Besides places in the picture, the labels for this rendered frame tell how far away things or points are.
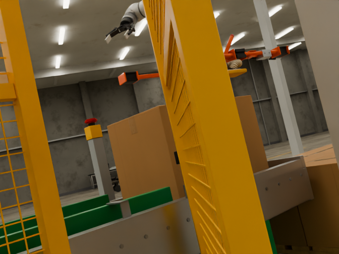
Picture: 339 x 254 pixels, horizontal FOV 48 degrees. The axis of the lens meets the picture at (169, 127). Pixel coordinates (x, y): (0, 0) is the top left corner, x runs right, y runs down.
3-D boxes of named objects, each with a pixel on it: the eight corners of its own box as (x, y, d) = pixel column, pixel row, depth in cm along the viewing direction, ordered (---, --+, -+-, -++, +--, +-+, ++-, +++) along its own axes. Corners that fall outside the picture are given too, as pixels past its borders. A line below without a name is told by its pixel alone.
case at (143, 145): (181, 206, 145) (158, 105, 148) (124, 210, 175) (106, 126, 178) (271, 174, 184) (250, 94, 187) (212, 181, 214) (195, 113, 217)
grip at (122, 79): (125, 81, 200) (123, 72, 200) (119, 85, 207) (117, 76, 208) (139, 79, 204) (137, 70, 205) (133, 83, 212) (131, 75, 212)
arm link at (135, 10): (119, 14, 242) (135, 6, 236) (127, 3, 253) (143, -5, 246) (129, 28, 248) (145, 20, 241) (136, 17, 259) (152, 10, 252)
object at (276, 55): (280, 54, 224) (278, 46, 224) (271, 58, 230) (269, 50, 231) (290, 53, 228) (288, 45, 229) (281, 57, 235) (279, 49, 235)
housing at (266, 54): (264, 56, 218) (262, 49, 218) (256, 60, 224) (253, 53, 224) (272, 56, 222) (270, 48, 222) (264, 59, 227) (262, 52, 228)
